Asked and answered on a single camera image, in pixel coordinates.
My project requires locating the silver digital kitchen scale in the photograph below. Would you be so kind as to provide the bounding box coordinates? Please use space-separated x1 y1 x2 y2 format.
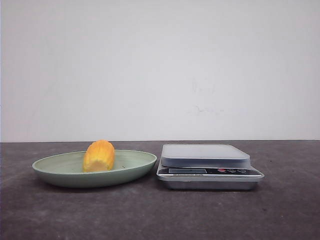
156 144 264 190

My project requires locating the yellow corn cob piece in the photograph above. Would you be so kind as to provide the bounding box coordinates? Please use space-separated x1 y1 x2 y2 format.
82 139 115 173

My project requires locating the light green oval plate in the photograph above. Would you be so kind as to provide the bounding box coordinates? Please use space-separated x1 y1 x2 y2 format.
32 149 157 188

